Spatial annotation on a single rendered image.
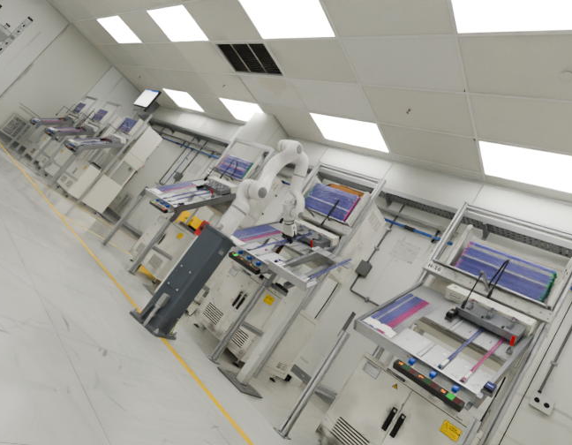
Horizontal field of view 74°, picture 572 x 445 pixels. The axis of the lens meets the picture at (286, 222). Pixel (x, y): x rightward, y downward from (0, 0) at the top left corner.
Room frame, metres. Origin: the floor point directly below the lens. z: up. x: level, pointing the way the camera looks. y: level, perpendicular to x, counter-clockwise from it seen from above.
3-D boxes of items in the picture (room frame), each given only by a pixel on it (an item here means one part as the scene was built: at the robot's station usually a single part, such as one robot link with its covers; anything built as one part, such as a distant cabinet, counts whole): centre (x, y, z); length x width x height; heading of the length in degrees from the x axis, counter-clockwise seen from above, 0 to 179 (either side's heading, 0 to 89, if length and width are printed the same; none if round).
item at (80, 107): (8.61, 5.20, 0.95); 1.37 x 0.82 x 1.90; 136
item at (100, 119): (7.60, 4.17, 0.95); 1.37 x 0.82 x 1.90; 136
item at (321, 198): (3.22, -0.24, 1.52); 0.51 x 0.13 x 0.27; 46
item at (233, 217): (2.45, 0.30, 0.79); 0.19 x 0.19 x 0.18
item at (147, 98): (6.49, 3.22, 2.10); 0.58 x 0.14 x 0.41; 46
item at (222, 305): (3.35, -0.28, 0.31); 0.70 x 0.65 x 0.62; 46
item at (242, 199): (2.47, 0.32, 1.00); 0.19 x 0.12 x 0.24; 39
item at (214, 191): (4.21, 0.88, 0.66); 1.01 x 0.73 x 1.31; 136
